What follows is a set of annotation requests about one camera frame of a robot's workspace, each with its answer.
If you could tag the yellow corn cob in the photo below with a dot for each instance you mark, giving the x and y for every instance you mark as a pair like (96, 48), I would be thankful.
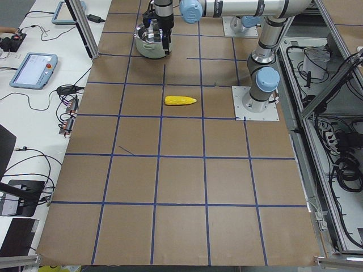
(179, 100)

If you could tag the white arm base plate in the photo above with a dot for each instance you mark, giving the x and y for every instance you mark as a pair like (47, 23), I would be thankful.
(241, 26)
(248, 109)

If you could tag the teach pendant tablet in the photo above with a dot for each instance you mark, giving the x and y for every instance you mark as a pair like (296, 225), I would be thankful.
(35, 71)
(62, 15)

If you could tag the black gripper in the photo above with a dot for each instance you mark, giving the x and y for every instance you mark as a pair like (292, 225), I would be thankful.
(165, 23)

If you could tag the black power brick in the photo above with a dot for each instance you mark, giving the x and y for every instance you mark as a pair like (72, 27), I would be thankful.
(95, 19)

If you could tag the usb hub adapter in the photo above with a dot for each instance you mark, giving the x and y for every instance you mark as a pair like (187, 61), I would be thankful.
(72, 106)
(66, 126)

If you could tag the usb hub adapter upper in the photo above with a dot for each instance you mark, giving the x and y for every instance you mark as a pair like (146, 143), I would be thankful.
(72, 106)

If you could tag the aluminium frame post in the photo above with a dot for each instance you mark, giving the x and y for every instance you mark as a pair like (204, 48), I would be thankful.
(79, 17)

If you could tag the usb hub adapter lower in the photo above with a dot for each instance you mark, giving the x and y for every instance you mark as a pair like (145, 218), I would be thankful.
(66, 126)

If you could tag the pale green cooking pot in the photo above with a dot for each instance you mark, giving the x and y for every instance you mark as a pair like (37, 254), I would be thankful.
(149, 40)

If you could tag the far teach pendant tablet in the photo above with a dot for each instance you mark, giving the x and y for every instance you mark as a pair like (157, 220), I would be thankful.
(62, 15)

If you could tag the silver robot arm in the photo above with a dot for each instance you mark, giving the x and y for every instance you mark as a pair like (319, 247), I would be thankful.
(265, 79)

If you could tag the near teach pendant tablet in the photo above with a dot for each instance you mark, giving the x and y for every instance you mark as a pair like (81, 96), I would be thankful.
(35, 71)

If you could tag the black monitor stand base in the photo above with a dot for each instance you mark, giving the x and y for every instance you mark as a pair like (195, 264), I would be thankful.
(21, 197)

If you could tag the white bucket under table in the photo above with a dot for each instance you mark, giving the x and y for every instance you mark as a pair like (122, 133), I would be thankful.
(315, 61)

